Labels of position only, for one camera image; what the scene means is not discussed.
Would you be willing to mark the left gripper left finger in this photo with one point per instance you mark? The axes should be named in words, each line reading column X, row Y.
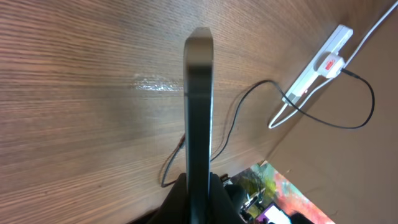
column 174, row 208

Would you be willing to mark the white power strip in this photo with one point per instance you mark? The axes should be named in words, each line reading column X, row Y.
column 333, row 44

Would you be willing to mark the smartphone with cyan screen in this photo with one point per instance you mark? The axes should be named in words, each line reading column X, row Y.
column 198, row 108

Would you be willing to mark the colourful mat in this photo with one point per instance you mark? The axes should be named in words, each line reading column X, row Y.
column 265, row 187

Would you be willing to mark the white charger plug adapter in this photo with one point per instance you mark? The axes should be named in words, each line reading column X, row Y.
column 330, row 65

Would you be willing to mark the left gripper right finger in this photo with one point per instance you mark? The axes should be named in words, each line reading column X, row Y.
column 225, row 202

